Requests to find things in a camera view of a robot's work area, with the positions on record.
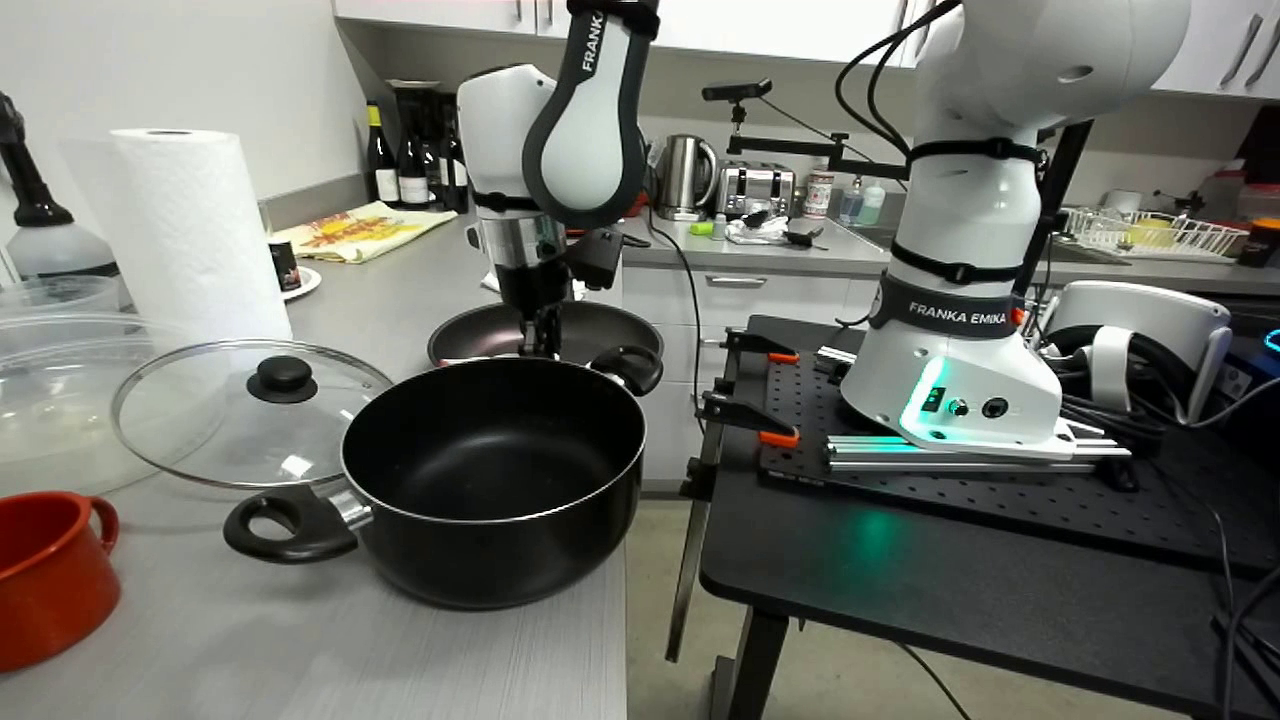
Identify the small dark jar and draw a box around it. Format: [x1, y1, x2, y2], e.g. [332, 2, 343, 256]
[265, 236, 309, 294]

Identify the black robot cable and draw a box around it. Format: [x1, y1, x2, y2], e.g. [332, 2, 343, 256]
[832, 0, 968, 153]

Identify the orange-tipped black clamp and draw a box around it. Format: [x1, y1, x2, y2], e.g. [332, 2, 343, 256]
[695, 390, 808, 454]
[722, 325, 808, 373]

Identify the white round plate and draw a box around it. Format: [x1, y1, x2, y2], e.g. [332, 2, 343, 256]
[274, 263, 328, 309]

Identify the white VR headset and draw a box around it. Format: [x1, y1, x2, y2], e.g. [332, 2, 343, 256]
[1036, 277, 1237, 431]

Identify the silver electric kettle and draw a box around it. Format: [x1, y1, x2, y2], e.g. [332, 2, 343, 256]
[653, 126, 723, 223]

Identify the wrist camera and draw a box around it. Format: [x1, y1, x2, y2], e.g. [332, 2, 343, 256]
[563, 223, 632, 294]

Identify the black work table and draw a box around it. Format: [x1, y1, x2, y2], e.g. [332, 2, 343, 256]
[663, 310, 1280, 720]

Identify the silver aluminium rail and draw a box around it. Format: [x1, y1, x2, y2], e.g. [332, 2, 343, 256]
[826, 428, 1138, 478]

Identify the black coffee machine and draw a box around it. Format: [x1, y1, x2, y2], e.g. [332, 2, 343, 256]
[390, 76, 472, 217]

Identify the glass pot lid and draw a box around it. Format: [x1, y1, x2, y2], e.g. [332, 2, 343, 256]
[110, 337, 402, 494]

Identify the clear spray bottle black trigger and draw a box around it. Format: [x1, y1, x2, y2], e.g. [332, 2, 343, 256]
[0, 93, 122, 325]

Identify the white upper cabinet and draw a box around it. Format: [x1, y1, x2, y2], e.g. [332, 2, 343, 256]
[332, 0, 1280, 102]

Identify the silver toaster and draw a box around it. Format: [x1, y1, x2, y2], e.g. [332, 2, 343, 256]
[716, 155, 802, 223]

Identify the dark nonstick frying pan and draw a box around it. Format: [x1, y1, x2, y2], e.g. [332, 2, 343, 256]
[426, 294, 658, 373]

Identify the black perforated breadboard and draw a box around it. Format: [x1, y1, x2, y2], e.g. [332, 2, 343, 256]
[736, 310, 1280, 562]

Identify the white paper towel roll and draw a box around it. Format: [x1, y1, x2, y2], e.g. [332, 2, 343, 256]
[100, 122, 297, 353]

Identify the yellow printed cloth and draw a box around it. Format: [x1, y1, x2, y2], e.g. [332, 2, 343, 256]
[274, 201, 459, 267]

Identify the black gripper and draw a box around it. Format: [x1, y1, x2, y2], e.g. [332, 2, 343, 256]
[510, 256, 576, 359]

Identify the red mug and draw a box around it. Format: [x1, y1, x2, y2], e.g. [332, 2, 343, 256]
[0, 486, 129, 674]

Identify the black stereo camera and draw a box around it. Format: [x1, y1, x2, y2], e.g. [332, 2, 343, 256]
[695, 76, 775, 109]

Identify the dark wine bottle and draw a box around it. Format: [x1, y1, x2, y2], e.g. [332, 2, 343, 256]
[359, 101, 403, 212]

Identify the wire dish rack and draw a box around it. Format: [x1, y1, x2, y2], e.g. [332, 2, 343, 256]
[1064, 194, 1252, 263]

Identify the black cable bundle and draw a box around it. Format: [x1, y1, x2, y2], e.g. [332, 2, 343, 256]
[1195, 505, 1280, 720]

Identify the clear storage jar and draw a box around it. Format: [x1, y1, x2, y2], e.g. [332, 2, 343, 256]
[796, 173, 840, 229]
[846, 173, 891, 230]

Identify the thin black cable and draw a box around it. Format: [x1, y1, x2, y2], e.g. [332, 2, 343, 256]
[647, 217, 713, 403]

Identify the clear glass bowl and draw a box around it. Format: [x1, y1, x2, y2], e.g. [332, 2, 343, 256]
[0, 309, 165, 501]

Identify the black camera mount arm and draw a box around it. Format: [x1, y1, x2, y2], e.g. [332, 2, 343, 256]
[723, 94, 917, 175]

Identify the black cooking pot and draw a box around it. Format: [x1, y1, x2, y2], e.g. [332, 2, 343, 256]
[220, 340, 668, 614]

